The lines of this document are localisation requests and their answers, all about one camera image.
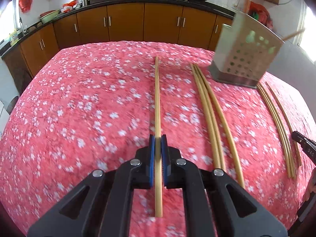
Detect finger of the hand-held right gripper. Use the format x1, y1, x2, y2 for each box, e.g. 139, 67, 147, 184
296, 200, 316, 224
291, 130, 316, 165

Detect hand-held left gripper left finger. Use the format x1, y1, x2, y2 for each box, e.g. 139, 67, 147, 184
27, 134, 156, 237

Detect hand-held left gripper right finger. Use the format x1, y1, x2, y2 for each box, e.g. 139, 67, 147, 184
160, 134, 288, 237

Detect perforated steel chopstick holder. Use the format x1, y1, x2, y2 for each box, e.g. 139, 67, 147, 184
209, 12, 285, 89

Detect person's right hand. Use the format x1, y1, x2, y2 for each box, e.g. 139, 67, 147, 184
302, 166, 316, 203

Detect red floral tablecloth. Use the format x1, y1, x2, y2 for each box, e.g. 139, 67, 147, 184
0, 41, 316, 237

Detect bright window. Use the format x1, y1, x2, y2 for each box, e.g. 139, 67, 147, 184
297, 5, 316, 63
0, 2, 18, 45

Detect red bag with green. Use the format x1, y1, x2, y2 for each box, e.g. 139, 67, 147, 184
248, 1, 273, 29

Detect brown wooden base cabinets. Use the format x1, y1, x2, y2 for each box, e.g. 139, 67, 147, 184
1, 2, 235, 79

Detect black kitchen countertop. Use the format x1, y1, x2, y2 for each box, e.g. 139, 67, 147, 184
0, 0, 244, 58

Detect red and white bowls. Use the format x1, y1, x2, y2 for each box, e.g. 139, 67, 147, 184
61, 1, 82, 13

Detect green basin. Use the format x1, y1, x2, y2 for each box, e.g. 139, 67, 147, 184
39, 10, 60, 24

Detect dish soap bottle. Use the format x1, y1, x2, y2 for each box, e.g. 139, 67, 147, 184
9, 28, 20, 46

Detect hanging red plastic bag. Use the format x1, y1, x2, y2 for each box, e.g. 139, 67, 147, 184
19, 0, 34, 13

